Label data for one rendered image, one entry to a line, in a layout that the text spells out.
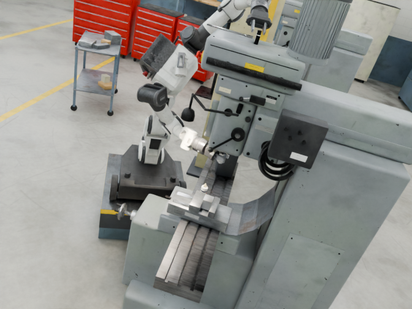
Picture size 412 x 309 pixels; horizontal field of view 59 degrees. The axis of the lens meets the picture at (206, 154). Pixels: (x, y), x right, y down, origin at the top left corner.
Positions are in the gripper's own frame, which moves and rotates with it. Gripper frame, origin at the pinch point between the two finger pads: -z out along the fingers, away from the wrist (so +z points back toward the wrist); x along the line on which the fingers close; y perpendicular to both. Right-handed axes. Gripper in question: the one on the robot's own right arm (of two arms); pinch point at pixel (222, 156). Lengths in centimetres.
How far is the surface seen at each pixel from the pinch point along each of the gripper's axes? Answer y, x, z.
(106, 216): 92, -4, 73
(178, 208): 27.9, -25.6, 6.2
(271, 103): -43.2, -6.4, -18.6
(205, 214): 26.4, -20.1, -7.8
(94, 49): 43, 156, 254
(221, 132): -19.2, -10.6, 0.3
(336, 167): -26, -5, -58
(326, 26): -83, 0, -28
